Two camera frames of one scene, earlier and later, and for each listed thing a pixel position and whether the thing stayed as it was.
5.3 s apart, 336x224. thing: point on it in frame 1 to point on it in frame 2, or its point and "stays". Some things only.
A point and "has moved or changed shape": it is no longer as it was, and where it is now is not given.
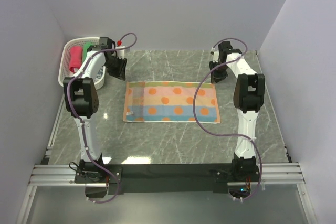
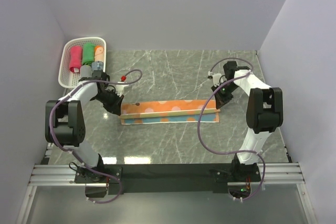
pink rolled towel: (76, 57) stays
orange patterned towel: (171, 102) has moved or changed shape
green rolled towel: (85, 46) stays
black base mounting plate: (142, 178) stays
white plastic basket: (64, 66) stays
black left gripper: (120, 73) to (115, 107)
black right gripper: (217, 77) to (224, 100)
